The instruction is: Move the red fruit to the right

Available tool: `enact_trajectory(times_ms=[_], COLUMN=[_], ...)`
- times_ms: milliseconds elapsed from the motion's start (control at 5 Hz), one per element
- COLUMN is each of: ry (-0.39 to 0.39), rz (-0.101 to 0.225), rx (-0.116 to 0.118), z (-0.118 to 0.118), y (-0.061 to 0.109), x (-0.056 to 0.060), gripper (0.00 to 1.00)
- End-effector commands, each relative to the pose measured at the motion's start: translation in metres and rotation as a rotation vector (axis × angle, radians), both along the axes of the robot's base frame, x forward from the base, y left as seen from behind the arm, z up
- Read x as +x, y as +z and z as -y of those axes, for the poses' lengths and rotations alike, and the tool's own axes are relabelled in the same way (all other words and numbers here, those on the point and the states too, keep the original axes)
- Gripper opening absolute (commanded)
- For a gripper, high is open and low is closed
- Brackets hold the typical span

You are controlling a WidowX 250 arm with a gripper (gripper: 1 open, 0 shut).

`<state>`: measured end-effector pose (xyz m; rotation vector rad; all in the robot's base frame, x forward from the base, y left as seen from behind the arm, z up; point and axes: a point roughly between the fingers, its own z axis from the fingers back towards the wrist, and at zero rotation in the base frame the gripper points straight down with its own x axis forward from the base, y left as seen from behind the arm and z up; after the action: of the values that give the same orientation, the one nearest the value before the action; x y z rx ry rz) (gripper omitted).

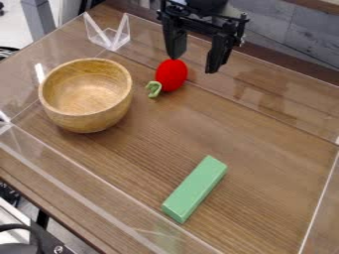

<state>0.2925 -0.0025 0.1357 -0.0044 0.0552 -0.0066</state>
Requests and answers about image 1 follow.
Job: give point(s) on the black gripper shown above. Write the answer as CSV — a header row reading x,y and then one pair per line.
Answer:
x,y
205,17

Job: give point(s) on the red plush fruit green leaf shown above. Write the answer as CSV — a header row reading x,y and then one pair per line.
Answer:
x,y
169,77

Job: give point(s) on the light wooden bowl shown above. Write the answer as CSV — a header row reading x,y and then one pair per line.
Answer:
x,y
85,94

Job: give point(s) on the green rectangular block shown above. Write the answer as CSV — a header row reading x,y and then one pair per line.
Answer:
x,y
193,189

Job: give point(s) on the black device with screw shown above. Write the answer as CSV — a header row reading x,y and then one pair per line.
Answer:
x,y
52,244

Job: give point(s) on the clear acrylic corner bracket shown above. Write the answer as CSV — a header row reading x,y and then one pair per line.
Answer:
x,y
108,38

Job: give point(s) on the grey table leg post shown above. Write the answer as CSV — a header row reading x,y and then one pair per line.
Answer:
x,y
38,17

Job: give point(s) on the clear acrylic front wall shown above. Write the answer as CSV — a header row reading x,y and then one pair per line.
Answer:
x,y
70,189

